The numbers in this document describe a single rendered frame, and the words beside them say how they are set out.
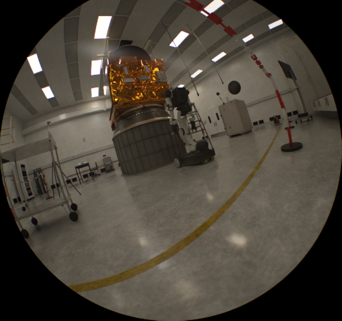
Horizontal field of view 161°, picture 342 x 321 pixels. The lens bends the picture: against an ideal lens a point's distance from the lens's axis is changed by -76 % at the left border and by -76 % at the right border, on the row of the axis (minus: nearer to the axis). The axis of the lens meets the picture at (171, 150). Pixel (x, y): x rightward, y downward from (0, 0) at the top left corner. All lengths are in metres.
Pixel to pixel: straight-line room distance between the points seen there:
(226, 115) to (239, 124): 0.72
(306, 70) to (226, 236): 5.70
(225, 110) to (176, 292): 5.50
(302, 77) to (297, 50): 1.12
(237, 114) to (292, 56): 3.68
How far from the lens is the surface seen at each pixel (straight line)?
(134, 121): 3.20
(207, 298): 0.44
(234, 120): 5.35
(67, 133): 9.09
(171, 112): 2.09
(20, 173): 8.05
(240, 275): 0.47
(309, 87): 5.66
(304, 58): 5.99
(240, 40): 0.48
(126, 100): 3.43
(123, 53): 5.19
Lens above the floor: 0.43
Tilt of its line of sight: 2 degrees down
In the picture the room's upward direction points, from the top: 17 degrees counter-clockwise
